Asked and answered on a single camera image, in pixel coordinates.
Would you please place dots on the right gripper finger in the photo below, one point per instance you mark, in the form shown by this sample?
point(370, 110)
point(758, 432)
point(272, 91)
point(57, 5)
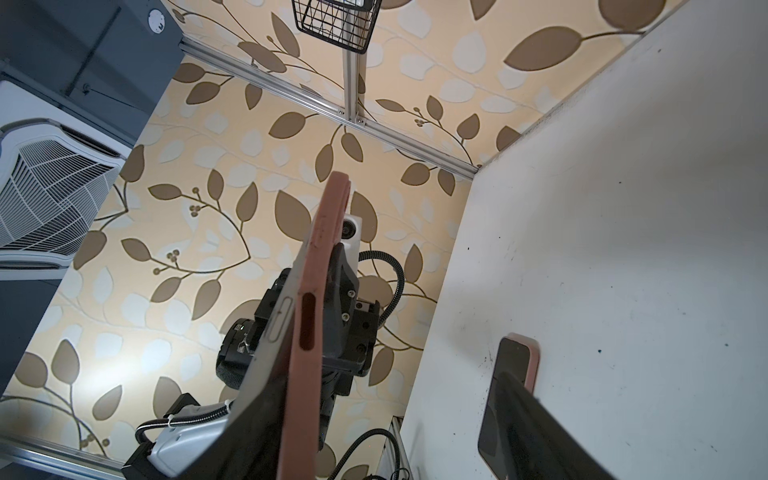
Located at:
point(554, 453)

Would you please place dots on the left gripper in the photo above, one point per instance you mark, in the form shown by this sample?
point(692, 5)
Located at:
point(350, 327)

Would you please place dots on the phone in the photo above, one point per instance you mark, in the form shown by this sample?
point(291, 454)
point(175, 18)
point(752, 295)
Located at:
point(502, 441)
point(273, 429)

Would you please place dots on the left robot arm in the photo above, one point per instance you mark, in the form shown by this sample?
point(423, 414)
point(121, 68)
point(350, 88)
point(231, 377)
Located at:
point(171, 442)

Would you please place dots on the white fan grille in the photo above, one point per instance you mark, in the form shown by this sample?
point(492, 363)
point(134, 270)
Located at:
point(56, 173)

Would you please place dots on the grey metal cabinet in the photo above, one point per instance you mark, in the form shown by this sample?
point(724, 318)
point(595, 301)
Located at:
point(107, 63)

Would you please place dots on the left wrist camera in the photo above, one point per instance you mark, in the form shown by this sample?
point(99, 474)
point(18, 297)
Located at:
point(351, 239)

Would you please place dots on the aluminium frame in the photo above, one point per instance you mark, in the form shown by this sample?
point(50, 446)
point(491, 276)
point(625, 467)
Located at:
point(210, 207)

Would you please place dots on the back wire basket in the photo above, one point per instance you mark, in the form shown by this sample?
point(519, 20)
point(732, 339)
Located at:
point(344, 24)

